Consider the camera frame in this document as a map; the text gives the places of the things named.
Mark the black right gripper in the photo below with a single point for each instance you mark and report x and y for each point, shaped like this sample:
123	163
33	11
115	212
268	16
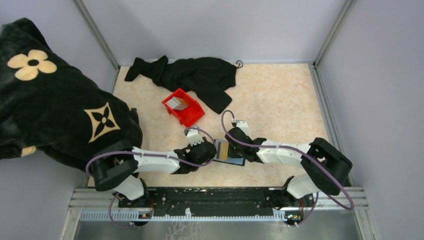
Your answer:
231	154

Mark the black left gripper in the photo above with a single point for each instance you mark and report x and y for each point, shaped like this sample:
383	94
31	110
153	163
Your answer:
194	146

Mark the black leather card holder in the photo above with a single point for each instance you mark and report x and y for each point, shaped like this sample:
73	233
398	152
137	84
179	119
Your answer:
233	157

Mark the gold credit card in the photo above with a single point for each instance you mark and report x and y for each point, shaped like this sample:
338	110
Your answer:
222	150

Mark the red plastic bin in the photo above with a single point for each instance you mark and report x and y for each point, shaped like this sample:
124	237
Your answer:
191	114

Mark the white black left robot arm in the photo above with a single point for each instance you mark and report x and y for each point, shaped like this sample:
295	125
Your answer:
115	167

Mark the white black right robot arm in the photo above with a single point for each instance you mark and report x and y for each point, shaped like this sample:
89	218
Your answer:
326	168

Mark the stack of silver cards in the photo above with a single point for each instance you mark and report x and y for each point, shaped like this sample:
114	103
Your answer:
177	103

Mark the black cloth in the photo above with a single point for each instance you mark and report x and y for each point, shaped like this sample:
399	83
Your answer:
207	77

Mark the black floral blanket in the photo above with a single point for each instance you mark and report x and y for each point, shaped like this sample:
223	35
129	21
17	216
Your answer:
49	105

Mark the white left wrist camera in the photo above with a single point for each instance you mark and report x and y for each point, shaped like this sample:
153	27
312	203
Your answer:
193	136

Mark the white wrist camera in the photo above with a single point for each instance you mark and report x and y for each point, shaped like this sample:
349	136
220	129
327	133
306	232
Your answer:
193	136
241	124

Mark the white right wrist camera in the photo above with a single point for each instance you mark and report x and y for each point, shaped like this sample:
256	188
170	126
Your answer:
241	124

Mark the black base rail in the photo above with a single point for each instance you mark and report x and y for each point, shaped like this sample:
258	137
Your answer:
215	201

